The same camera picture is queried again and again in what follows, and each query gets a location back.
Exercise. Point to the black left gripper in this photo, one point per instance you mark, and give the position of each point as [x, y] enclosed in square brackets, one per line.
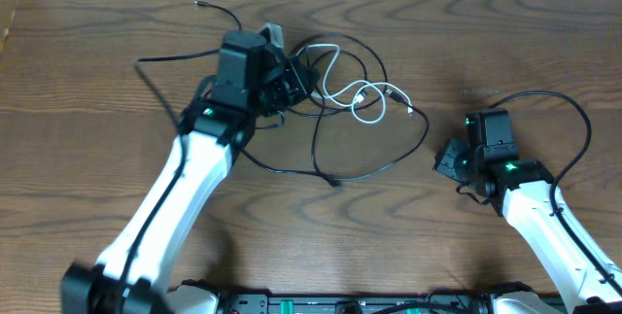
[301, 88]

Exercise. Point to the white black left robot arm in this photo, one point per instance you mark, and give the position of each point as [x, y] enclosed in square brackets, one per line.
[254, 79]

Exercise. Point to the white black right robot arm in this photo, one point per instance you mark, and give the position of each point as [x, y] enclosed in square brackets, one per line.
[488, 169]

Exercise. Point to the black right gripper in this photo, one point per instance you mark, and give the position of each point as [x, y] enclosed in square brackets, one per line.
[445, 163]

